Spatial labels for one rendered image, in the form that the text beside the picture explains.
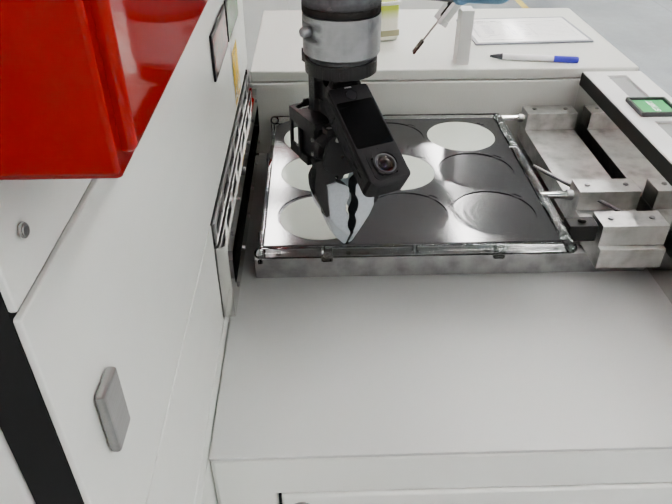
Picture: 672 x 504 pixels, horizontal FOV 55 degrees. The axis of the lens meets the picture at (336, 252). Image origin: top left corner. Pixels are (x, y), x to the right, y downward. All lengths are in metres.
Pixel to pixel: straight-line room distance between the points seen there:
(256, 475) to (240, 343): 0.16
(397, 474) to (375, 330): 0.17
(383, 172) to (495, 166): 0.35
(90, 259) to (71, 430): 0.08
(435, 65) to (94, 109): 0.91
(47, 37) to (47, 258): 0.11
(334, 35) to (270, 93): 0.46
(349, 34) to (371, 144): 0.10
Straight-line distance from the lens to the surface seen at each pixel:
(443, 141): 0.98
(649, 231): 0.84
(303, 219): 0.78
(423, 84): 1.07
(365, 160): 0.61
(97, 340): 0.33
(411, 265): 0.82
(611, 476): 0.72
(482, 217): 0.81
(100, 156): 0.21
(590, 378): 0.74
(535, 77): 1.11
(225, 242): 0.68
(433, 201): 0.83
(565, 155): 1.03
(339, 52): 0.62
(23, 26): 0.20
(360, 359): 0.71
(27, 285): 0.26
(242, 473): 0.65
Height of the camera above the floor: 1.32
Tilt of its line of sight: 36 degrees down
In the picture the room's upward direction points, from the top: straight up
